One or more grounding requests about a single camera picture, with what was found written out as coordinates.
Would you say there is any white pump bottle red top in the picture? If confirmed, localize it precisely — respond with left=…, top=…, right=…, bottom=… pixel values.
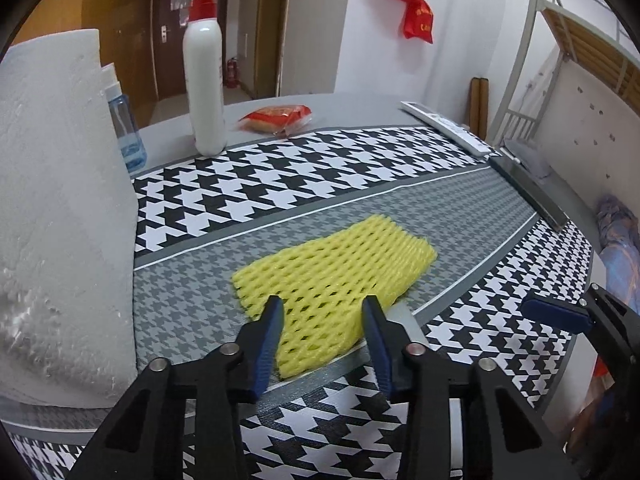
left=182, top=0, right=227, bottom=157

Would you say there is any wooden wardrobe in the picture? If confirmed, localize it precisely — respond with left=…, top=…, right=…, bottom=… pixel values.
left=13, top=0, right=149, bottom=44

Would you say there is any white styrofoam block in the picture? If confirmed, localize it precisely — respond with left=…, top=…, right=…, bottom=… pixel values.
left=1, top=29, right=138, bottom=408

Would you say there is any dark brown door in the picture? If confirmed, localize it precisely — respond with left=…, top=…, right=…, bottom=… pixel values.
left=151, top=0, right=229, bottom=100

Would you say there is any red snack packet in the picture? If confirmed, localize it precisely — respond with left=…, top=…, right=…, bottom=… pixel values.
left=238, top=105, right=312, bottom=136

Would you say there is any metal bunk bed frame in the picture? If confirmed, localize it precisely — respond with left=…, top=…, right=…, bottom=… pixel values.
left=487, top=0, right=639, bottom=145

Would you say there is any blue spray bottle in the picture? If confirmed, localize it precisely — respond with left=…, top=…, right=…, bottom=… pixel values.
left=101, top=63, right=146, bottom=174

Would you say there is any red fire extinguisher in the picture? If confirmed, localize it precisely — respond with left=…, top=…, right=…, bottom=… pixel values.
left=224, top=58, right=239, bottom=89

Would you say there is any white remote control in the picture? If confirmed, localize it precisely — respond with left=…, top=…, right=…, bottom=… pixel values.
left=400, top=101, right=492, bottom=157

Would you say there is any yellow foam net sleeve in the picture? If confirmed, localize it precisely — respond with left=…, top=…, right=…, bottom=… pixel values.
left=231, top=214, right=437, bottom=379

